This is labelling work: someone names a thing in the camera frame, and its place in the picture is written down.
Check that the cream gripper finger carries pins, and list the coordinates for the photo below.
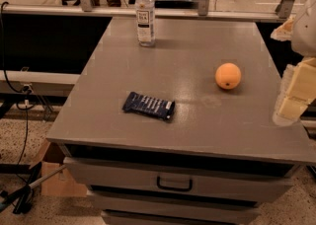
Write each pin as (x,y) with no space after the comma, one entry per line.
(284,31)
(297,91)

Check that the clear plastic water bottle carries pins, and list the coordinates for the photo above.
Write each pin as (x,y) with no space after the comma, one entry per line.
(145,17)

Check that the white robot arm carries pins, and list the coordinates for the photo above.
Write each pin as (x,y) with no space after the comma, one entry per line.
(303,39)

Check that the orange fruit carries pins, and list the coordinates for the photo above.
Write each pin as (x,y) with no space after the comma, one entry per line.
(228,76)

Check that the grey drawer cabinet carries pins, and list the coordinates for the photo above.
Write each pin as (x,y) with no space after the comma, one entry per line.
(224,140)

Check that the dark blue snack bar wrapper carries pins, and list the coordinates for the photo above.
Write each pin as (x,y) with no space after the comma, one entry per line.
(149,106)

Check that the cardboard box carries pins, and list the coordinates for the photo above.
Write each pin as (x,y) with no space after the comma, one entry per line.
(50,158)

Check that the black tripod stand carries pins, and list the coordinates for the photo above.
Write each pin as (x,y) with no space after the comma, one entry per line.
(27,188)

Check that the black drawer handle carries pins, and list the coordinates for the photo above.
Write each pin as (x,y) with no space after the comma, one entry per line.
(174,184)

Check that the metal railing frame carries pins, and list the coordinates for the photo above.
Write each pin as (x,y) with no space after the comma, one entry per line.
(164,9)

